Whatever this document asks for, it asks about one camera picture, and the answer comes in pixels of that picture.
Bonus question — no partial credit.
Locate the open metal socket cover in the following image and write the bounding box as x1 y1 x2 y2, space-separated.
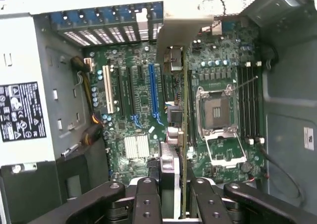
205 131 248 169

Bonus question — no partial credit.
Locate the silver chipset heatsink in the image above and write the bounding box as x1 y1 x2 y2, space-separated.
123 134 150 159

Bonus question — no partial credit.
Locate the CPU socket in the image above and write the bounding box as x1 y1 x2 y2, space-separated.
197 84 239 136

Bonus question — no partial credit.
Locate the black RAM slot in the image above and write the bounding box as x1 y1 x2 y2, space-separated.
254 61 264 145
188 70 199 145
244 61 251 142
238 64 245 140
248 64 255 145

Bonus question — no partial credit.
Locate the green motherboard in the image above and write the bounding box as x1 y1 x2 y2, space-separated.
83 18 267 185

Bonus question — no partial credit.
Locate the blue expansion slot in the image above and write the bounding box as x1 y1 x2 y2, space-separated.
148 63 159 118

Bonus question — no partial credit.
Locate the black expansion slot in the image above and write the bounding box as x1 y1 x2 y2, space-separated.
117 65 125 117
127 65 136 116

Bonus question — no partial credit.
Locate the white expansion slot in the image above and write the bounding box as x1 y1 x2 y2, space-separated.
102 64 115 115

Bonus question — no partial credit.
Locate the thin metal locking lever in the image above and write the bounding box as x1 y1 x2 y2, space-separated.
234 76 259 91

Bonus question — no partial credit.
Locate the open black PC case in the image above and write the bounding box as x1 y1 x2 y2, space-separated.
0 0 317 224

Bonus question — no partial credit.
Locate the silver power supply unit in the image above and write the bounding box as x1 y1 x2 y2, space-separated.
0 15 85 168

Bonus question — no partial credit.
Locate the thin black looped wire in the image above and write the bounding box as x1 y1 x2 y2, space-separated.
257 141 305 209

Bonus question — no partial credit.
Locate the yellow and black wire bundle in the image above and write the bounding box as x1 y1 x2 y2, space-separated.
70 56 105 145

